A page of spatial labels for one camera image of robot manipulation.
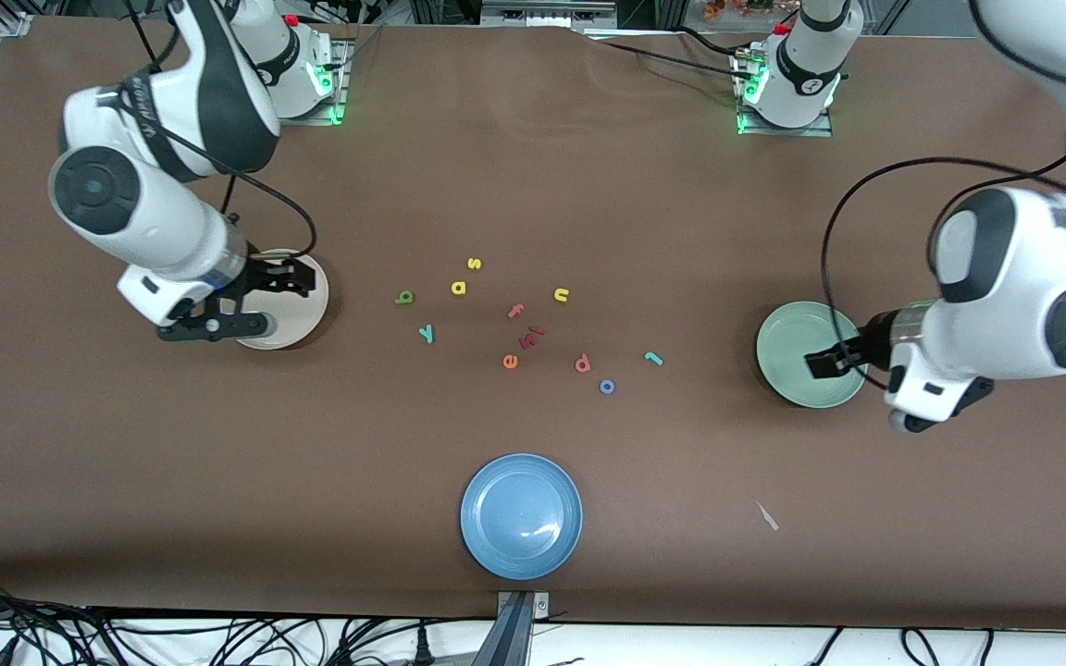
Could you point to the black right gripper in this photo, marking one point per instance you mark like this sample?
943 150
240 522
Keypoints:
265 277

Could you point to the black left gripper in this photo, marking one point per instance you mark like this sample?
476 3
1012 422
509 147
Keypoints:
871 342

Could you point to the pink foam letter p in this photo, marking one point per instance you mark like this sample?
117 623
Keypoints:
588 363

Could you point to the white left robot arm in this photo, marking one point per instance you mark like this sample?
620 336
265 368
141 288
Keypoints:
1014 305

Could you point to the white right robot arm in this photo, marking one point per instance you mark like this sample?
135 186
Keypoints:
154 213

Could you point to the beige brown plate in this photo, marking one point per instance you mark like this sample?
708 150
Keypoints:
303 319

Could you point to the pale green plate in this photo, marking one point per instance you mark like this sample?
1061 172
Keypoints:
787 333

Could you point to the small white paper scrap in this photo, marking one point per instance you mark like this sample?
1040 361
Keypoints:
767 516

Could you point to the brown table cover sheet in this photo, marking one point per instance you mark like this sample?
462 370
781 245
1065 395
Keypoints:
126 462

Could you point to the blue plate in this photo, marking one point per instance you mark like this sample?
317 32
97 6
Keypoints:
521 518

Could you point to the orange dried flowers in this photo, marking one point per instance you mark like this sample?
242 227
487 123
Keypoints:
737 7

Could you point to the grey metal box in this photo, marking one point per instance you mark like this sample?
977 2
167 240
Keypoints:
542 11

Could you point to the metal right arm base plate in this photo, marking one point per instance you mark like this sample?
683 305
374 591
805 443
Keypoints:
337 111

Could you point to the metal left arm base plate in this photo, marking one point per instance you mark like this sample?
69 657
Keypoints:
820 129

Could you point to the grey metal camera post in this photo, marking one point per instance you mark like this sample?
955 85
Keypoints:
510 638

